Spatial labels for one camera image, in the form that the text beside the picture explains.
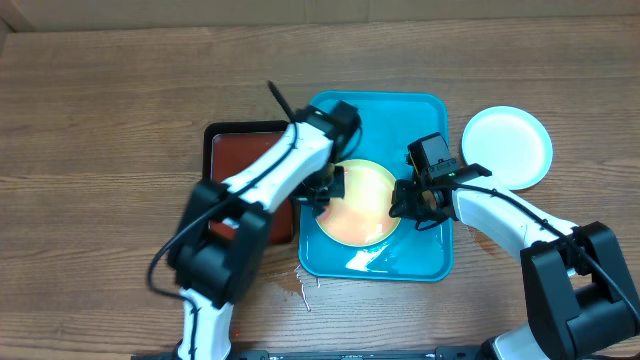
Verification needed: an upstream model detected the yellow-green plate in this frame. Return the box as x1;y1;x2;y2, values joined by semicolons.
316;159;400;247

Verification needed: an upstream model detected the light blue plate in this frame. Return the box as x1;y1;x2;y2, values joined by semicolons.
461;106;554;190

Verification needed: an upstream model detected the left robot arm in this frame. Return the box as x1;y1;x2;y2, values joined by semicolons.
146;101;361;359

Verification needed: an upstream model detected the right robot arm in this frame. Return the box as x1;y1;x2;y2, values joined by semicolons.
389;133;639;359

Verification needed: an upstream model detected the black tray with red water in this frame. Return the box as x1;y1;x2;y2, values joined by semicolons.
202;120;297;245

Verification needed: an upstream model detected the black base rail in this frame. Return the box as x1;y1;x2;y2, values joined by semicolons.
130;344;501;360

